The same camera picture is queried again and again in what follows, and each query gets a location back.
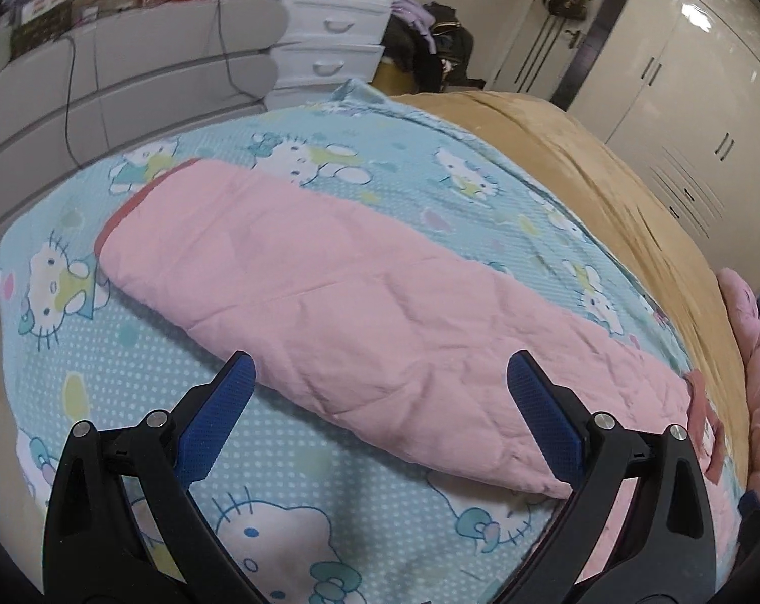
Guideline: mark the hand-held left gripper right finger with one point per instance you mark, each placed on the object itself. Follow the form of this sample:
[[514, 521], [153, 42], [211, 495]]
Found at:
[[546, 415]]

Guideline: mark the blue cartoon cat bedsheet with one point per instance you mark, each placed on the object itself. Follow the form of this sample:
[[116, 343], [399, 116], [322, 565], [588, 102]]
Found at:
[[134, 352]]

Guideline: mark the white door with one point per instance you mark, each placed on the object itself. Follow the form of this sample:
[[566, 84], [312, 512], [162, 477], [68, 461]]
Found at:
[[531, 44]]

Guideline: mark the white drawer cabinet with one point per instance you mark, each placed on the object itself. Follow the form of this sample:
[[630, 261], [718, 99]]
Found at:
[[335, 19]]

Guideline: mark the tan blanket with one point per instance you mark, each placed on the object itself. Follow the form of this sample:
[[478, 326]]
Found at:
[[619, 176]]

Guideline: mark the glossy white wardrobe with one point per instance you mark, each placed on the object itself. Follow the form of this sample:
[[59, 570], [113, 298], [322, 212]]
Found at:
[[701, 94]]

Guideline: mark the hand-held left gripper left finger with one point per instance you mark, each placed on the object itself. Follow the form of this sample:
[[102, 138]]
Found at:
[[219, 415]]

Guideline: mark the pink quilted jacket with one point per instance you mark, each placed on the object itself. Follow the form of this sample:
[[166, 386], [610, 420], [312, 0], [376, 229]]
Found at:
[[354, 308]]

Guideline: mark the pile of dark clothes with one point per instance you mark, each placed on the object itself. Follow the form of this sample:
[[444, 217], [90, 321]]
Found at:
[[439, 44]]

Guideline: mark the grey padded headboard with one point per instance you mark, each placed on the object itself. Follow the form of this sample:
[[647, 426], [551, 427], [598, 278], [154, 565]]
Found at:
[[134, 75]]

